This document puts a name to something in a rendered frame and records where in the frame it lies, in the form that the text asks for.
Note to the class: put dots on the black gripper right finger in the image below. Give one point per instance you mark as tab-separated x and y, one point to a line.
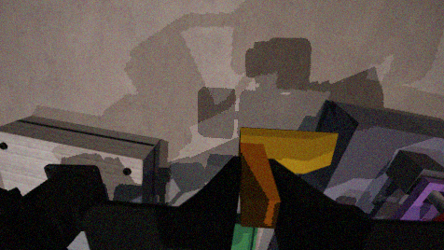
309	220

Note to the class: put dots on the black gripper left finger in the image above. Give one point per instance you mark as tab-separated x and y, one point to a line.
205	221

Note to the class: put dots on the green tray floor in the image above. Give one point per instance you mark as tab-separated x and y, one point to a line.
242	238

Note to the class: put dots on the red-headed stop pin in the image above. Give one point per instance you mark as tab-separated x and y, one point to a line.
438	200

